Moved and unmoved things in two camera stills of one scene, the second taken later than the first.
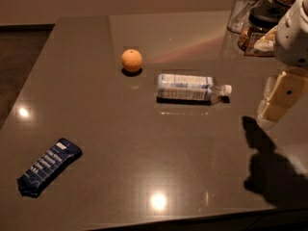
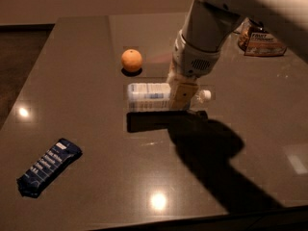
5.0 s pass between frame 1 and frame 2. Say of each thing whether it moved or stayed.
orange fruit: stayed
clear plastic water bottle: moved
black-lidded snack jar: stayed
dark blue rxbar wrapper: stayed
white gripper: moved
